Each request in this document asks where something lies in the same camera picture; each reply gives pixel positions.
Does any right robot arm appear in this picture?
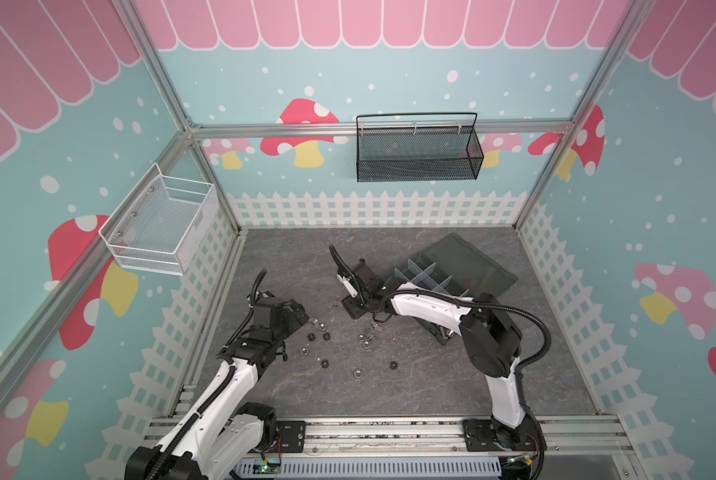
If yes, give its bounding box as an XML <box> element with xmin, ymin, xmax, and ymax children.
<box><xmin>330</xmin><ymin>248</ymin><xmax>552</xmax><ymax>454</ymax></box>

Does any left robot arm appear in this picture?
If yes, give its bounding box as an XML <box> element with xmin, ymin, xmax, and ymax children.
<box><xmin>124</xmin><ymin>292</ymin><xmax>310</xmax><ymax>479</ymax></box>

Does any clear compartment organizer box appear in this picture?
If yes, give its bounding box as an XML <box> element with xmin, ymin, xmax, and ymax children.
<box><xmin>384</xmin><ymin>232</ymin><xmax>519</xmax><ymax>347</ymax></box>

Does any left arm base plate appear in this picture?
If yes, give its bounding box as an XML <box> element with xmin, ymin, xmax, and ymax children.
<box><xmin>257</xmin><ymin>421</ymin><xmax>307</xmax><ymax>455</ymax></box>

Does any white wire mesh basket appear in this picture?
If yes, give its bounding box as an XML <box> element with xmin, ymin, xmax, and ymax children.
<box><xmin>99</xmin><ymin>164</ymin><xmax>219</xmax><ymax>276</ymax></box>

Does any grey slotted cable duct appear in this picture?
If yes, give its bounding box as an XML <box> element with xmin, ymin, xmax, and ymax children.
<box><xmin>234</xmin><ymin>457</ymin><xmax>503</xmax><ymax>479</ymax></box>

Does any aluminium mounting rail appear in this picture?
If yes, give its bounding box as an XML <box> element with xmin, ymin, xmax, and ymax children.
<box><xmin>284</xmin><ymin>415</ymin><xmax>634</xmax><ymax>457</ymax></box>

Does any black wire mesh basket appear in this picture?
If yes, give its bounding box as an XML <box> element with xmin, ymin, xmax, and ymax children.
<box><xmin>355</xmin><ymin>112</ymin><xmax>485</xmax><ymax>183</ymax></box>

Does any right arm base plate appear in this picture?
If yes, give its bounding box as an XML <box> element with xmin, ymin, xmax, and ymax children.
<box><xmin>462</xmin><ymin>415</ymin><xmax>547</xmax><ymax>454</ymax></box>

